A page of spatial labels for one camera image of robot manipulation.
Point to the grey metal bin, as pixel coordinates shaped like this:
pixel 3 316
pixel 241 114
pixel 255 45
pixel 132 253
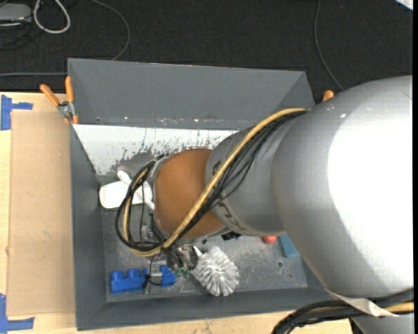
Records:
pixel 181 92

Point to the blue sponge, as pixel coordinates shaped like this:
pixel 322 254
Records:
pixel 288 247

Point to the small red object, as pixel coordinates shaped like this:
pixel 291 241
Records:
pixel 270 239

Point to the white cloth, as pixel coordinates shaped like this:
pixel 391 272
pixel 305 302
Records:
pixel 113 193

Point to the blue toy brick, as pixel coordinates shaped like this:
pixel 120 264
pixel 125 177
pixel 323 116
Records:
pixel 125 281

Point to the black cylinder on white bracket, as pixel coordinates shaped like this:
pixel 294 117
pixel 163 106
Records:
pixel 230 236

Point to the brown cardboard board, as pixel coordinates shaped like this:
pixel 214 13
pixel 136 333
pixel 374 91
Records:
pixel 38 204

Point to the white brush head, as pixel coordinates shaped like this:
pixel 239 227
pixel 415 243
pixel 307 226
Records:
pixel 217 273

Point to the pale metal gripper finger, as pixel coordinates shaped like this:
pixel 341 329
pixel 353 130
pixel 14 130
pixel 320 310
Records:
pixel 155 269

